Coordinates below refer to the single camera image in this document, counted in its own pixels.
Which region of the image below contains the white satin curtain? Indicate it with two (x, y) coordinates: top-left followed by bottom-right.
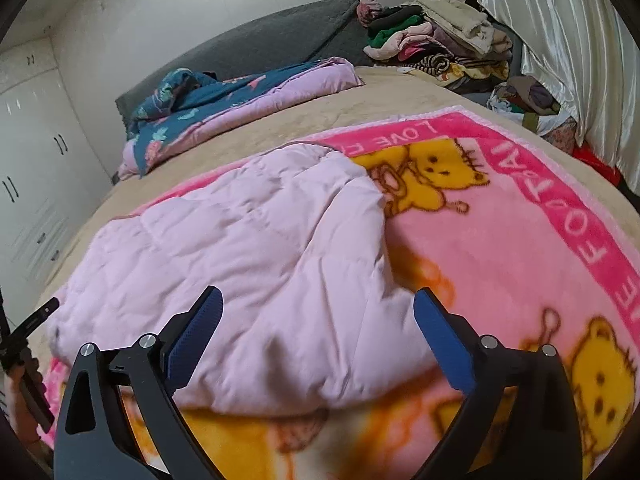
(472, 0), (640, 192)

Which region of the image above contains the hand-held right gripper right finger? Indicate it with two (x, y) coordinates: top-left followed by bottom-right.
(413, 287), (585, 480)

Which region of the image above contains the pink printed blanket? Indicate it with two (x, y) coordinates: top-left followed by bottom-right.
(37, 105), (640, 480)

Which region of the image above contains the pink quilted jacket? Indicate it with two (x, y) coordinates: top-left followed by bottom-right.
(47, 142), (442, 418)

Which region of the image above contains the bed with beige sheet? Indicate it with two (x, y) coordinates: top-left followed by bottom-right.
(45, 65), (623, 311)

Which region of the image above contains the pile of mixed clothes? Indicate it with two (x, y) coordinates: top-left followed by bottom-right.
(357, 0), (523, 95)

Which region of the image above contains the red cloth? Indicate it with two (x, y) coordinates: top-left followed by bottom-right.
(571, 142), (624, 187)

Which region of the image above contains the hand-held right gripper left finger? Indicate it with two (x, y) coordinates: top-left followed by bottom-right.
(52, 285), (224, 480)

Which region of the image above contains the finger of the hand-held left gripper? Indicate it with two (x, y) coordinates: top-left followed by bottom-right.
(10, 296), (61, 343)

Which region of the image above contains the grey padded headboard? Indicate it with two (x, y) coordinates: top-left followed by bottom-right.
(115, 0), (362, 121)

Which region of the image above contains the teal floral pink duvet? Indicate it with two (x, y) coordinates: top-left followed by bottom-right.
(122, 56), (365, 179)

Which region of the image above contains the bag of clothes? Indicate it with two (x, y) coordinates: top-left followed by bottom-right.
(487, 75), (582, 157)

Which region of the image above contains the person's left hand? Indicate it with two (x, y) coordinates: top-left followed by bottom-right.
(4, 357), (43, 445)

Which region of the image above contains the white wardrobe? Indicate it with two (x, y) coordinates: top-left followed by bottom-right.
(0, 35), (114, 311)

